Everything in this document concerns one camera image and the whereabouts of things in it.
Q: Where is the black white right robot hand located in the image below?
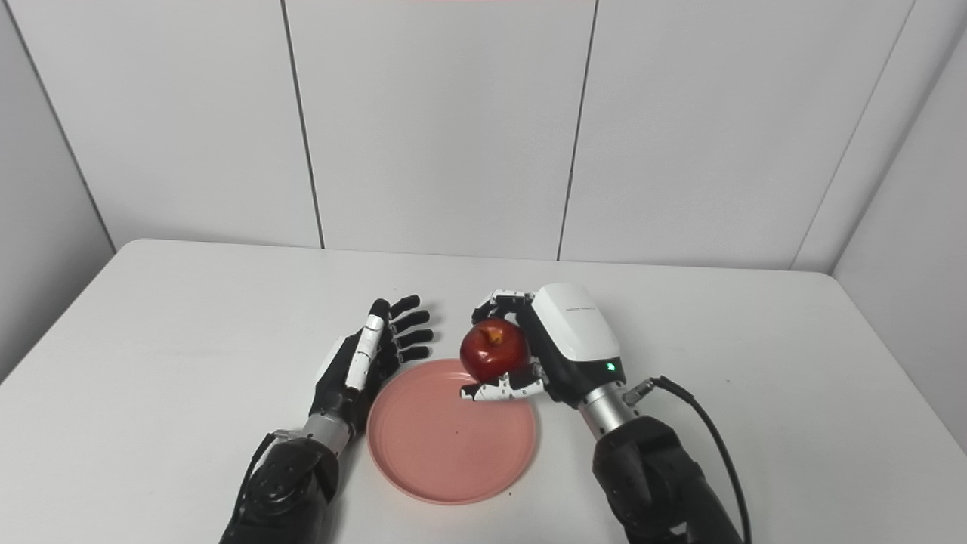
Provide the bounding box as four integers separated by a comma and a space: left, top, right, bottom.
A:
461, 283, 627, 410

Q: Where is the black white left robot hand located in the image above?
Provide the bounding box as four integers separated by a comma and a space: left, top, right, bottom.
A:
308, 295, 435, 437

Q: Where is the red apple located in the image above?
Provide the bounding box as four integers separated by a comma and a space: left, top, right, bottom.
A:
459, 318, 531, 384

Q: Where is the pink round plate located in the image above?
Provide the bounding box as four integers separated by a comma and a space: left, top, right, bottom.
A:
367, 359, 539, 505

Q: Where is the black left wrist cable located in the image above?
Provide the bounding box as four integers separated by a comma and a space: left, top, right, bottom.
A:
225, 429, 304, 544

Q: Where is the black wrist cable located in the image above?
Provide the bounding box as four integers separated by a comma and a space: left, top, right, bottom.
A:
623, 376, 753, 544
225, 429, 304, 544

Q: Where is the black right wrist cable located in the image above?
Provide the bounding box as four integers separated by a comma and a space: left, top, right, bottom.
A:
623, 376, 753, 544

